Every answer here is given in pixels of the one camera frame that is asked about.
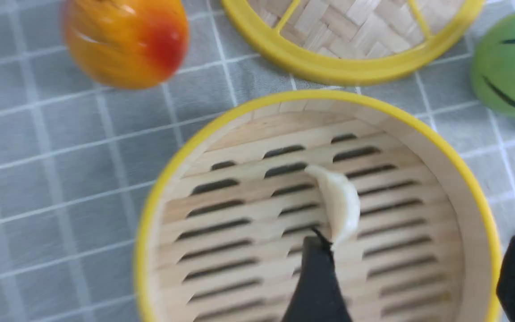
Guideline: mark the bamboo steamer tray yellow rim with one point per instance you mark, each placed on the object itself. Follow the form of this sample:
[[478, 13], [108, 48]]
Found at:
[[220, 238]]

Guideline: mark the orange toy pear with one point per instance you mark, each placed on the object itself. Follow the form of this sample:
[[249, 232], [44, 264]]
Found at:
[[127, 44]]

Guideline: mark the grey checkered tablecloth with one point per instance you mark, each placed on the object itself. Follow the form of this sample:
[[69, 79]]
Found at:
[[78, 159]]

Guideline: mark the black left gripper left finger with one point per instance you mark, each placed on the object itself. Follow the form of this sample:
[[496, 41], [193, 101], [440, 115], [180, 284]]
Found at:
[[317, 296]]

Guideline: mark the green toy watermelon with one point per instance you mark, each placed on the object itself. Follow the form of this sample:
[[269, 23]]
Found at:
[[493, 67]]

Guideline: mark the woven bamboo steamer lid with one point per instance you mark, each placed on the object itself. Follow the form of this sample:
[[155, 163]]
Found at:
[[351, 42]]

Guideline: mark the white dumpling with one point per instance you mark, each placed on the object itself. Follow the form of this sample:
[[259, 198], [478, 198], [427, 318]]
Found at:
[[342, 203]]

